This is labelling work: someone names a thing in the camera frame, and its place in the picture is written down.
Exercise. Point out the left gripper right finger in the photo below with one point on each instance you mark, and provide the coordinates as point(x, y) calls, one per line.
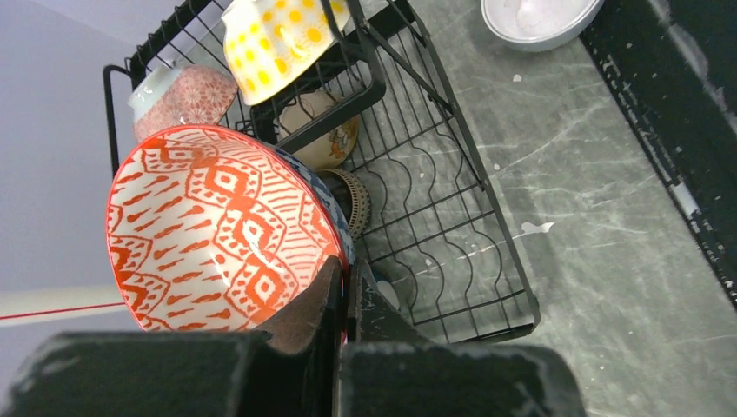
point(389, 368)

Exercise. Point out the shallow white bowl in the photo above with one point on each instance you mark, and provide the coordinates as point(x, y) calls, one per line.
point(537, 26)

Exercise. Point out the brown glazed bowl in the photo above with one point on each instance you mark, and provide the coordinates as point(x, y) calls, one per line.
point(352, 196)

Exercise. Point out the orange geometric patterned bowl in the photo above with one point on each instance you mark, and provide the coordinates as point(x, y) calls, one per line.
point(210, 229)

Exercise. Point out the red patterned bowl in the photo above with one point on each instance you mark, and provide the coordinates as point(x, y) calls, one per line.
point(172, 96)

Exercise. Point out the blue yellow patterned bowl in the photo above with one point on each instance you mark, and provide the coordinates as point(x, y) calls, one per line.
point(268, 44)

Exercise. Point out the black wire dish rack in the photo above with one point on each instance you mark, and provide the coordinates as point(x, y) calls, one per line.
point(378, 103)

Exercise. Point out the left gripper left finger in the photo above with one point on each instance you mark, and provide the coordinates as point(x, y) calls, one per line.
point(284, 367)

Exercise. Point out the white PVC pipe frame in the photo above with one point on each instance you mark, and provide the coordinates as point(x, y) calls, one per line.
point(54, 304)

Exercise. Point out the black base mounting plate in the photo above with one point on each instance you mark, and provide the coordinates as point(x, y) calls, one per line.
point(671, 68)

